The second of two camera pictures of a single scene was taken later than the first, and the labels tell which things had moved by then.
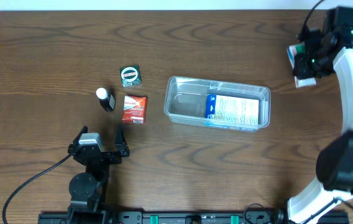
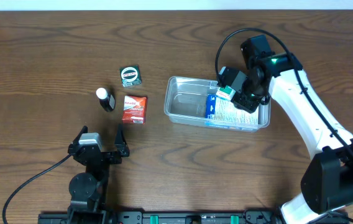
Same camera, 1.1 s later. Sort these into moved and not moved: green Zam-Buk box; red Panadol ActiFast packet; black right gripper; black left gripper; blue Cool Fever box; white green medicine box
Moved: black right gripper; white green medicine box
Not moved: red Panadol ActiFast packet; blue Cool Fever box; black left gripper; green Zam-Buk box
